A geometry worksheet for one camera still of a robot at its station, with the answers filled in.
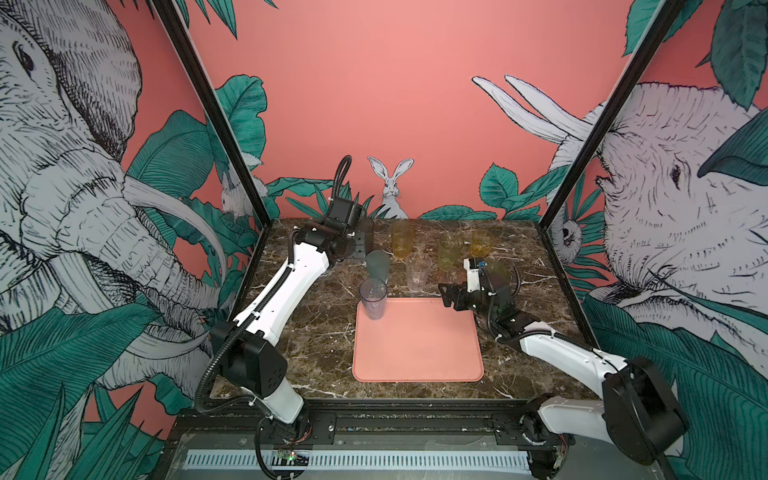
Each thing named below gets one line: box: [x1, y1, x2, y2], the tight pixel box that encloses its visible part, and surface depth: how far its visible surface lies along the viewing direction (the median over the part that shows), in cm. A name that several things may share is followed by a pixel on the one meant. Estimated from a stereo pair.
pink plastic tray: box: [352, 297, 485, 383], surface depth 90 cm
